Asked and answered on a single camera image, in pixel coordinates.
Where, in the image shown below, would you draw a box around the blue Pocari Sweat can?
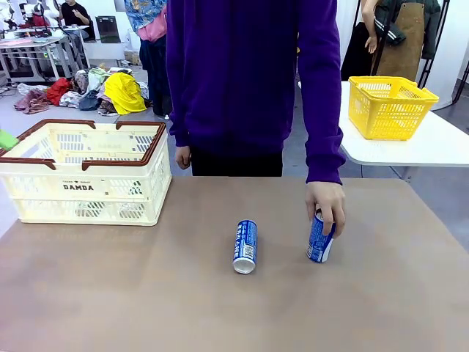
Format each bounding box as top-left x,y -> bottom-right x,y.
232,219 -> 259,274
306,208 -> 336,263

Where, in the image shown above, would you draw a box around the person's right forearm purple sleeve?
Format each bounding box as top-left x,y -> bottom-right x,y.
169,109 -> 191,147

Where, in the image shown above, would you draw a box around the cream shopping basket brown rim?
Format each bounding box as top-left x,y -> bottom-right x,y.
0,119 -> 172,227

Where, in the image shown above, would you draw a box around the yellow plastic basket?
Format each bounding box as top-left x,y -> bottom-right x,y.
347,76 -> 440,142

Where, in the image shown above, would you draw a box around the person's right hand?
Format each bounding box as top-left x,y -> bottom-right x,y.
174,144 -> 193,170

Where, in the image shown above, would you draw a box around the person's left hand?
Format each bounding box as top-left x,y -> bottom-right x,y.
304,181 -> 347,239

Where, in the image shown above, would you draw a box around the red garment in pile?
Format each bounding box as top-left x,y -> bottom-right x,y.
46,77 -> 73,106

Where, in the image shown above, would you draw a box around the pile of mixed clothes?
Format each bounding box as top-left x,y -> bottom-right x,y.
13,65 -> 153,117

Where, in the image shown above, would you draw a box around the grey metal work table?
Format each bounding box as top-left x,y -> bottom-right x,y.
0,25 -> 91,84

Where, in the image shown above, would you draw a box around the background white robot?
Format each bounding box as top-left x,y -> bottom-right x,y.
0,0 -> 59,37

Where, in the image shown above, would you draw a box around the yellow garment in pile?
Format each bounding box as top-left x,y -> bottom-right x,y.
104,72 -> 147,115

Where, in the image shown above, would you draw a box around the seated person in black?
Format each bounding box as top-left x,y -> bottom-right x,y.
60,0 -> 91,41

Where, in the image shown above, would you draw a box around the black background chair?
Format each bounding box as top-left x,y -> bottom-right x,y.
95,15 -> 122,44

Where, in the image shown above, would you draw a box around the navy hanging trousers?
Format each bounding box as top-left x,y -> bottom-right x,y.
139,38 -> 171,117

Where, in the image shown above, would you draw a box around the pink hanging garment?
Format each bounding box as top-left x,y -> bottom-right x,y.
137,10 -> 168,42

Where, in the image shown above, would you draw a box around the blue floral hanging shirt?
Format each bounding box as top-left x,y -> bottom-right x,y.
123,0 -> 168,40

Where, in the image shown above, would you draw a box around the person in purple sweater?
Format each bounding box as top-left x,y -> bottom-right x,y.
165,0 -> 340,177

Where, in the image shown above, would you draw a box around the black hanging garment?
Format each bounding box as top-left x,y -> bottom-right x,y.
340,21 -> 382,82

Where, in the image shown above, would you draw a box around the dark jacket white stripes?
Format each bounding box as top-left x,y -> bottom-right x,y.
373,0 -> 443,59

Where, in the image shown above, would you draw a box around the brown apron on mannequin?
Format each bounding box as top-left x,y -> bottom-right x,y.
372,1 -> 426,82

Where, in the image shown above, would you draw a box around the white side table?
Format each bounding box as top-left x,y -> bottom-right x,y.
339,80 -> 469,179

